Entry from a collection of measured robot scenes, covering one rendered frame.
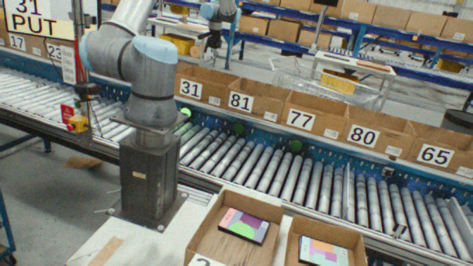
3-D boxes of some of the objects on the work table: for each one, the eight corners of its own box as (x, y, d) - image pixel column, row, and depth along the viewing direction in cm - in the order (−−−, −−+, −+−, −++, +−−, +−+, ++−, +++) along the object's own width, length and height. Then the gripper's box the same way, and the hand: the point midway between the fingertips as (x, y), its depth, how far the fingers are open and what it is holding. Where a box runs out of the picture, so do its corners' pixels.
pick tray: (181, 269, 104) (184, 249, 100) (221, 205, 138) (224, 187, 133) (259, 300, 98) (265, 281, 94) (281, 225, 132) (286, 208, 127)
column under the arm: (162, 233, 117) (166, 164, 102) (105, 214, 121) (100, 144, 107) (188, 195, 140) (195, 134, 125) (139, 180, 144) (140, 118, 129)
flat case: (260, 245, 117) (261, 243, 116) (217, 227, 122) (217, 224, 122) (269, 224, 129) (270, 222, 128) (229, 208, 134) (230, 205, 133)
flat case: (348, 277, 110) (350, 274, 109) (298, 261, 113) (299, 258, 112) (346, 250, 122) (348, 248, 121) (300, 236, 125) (301, 233, 124)
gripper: (216, 32, 184) (212, 64, 194) (226, 29, 199) (222, 60, 208) (203, 29, 186) (200, 61, 195) (214, 27, 200) (210, 57, 210)
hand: (207, 58), depth 202 cm, fingers open, 10 cm apart
